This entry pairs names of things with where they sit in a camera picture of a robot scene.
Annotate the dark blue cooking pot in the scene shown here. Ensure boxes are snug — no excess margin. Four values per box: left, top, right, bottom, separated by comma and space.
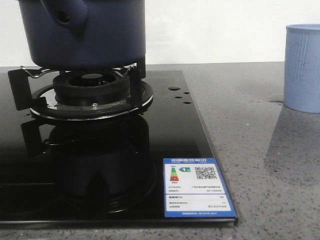
18, 0, 146, 71

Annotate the light blue ribbed cup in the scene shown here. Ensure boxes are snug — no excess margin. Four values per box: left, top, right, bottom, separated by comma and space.
284, 23, 320, 114

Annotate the black metal pot support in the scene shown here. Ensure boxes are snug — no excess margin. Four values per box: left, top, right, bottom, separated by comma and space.
8, 59, 153, 122

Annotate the black gas burner head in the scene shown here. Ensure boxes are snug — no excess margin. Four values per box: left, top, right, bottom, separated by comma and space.
52, 70, 130, 106

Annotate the blue energy label sticker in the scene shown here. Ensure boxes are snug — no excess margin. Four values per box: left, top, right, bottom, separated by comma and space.
163, 157, 237, 220

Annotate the black glass gas stove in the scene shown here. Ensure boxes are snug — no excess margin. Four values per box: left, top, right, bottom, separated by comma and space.
0, 71, 238, 229

